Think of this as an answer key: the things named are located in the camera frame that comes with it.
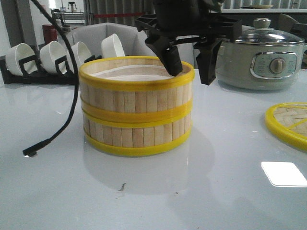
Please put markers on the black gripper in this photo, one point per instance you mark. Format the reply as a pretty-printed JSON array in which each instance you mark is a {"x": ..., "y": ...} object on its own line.
[{"x": 174, "y": 18}]

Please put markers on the bamboo steamer tray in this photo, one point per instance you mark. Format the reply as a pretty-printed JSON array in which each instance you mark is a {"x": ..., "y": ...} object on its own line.
[
  {"x": 137, "y": 140},
  {"x": 135, "y": 89}
]

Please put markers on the woven bamboo steamer lid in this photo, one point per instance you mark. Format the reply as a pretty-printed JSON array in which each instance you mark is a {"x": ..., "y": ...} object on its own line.
[{"x": 288, "y": 122}]

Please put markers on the right grey chair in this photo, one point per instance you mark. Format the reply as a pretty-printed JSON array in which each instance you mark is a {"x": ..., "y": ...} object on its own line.
[{"x": 195, "y": 57}]

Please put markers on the grey chair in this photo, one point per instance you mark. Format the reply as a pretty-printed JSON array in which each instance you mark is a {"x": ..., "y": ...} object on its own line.
[
  {"x": 132, "y": 40},
  {"x": 195, "y": 57}
]

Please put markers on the left grey chair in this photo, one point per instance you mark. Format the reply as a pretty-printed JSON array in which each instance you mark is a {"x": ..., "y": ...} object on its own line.
[{"x": 132, "y": 40}]

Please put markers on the white bowl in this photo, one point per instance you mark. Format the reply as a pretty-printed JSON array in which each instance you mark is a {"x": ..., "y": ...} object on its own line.
[
  {"x": 112, "y": 47},
  {"x": 49, "y": 53},
  {"x": 14, "y": 55},
  {"x": 81, "y": 53}
]

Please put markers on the grey electric cooking pot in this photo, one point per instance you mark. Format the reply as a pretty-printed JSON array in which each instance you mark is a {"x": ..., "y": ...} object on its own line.
[{"x": 262, "y": 58}]

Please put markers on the yellow plate on counter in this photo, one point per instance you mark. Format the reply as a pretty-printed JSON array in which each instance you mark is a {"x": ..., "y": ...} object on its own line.
[{"x": 261, "y": 7}]

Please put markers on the red barrier belt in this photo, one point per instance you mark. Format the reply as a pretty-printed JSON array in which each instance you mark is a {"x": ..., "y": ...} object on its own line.
[{"x": 116, "y": 15}]

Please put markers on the red trash bin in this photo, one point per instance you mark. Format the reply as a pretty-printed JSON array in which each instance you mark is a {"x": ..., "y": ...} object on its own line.
[{"x": 49, "y": 33}]

